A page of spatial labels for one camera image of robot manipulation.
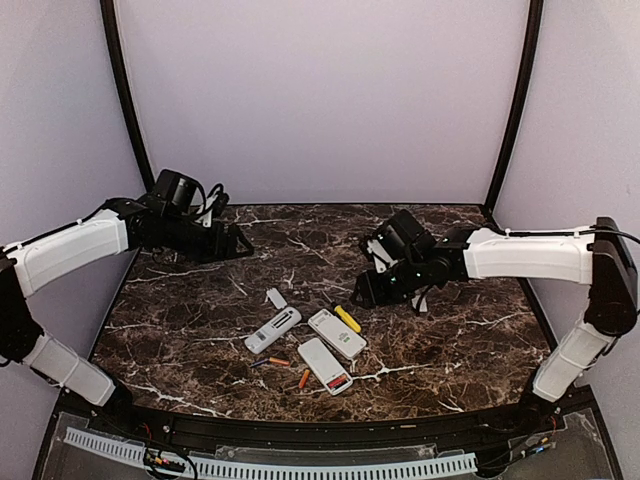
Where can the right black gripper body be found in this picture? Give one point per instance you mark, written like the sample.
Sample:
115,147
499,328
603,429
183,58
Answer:
397,289

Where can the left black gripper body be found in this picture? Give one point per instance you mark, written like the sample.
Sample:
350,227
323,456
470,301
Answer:
206,249

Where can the yellow handled screwdriver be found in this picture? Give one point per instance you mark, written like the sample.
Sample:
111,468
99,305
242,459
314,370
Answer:
345,316

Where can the white remote with battery bay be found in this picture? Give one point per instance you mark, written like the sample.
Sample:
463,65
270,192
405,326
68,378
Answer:
337,334

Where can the grey remote battery cover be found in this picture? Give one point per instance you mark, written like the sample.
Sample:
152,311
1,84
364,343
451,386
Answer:
276,298

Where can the white remote control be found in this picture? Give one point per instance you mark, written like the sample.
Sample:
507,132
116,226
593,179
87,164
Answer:
323,364

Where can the orange AA battery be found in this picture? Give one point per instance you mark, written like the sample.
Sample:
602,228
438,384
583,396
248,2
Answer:
281,362
304,378

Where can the grey remote control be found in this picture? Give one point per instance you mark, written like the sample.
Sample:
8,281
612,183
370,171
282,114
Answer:
272,330

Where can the purple AA battery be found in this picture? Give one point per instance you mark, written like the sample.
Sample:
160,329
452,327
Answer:
259,363

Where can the white remote sliding cover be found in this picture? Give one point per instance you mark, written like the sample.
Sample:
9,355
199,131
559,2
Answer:
420,304

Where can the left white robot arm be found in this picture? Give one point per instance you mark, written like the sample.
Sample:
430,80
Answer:
176,214

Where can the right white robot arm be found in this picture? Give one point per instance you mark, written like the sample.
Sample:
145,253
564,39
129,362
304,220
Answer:
408,261

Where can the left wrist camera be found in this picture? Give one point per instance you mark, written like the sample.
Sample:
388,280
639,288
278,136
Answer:
213,206

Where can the black front rail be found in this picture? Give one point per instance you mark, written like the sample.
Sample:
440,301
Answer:
489,429

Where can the white slotted cable duct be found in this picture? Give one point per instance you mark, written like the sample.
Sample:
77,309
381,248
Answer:
135,454

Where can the left black frame post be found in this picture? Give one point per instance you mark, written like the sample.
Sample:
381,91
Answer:
124,92

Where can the black frame post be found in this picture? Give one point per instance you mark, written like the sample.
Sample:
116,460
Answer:
124,92
520,93

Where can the right black frame post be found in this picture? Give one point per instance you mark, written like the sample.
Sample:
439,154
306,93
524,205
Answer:
520,93

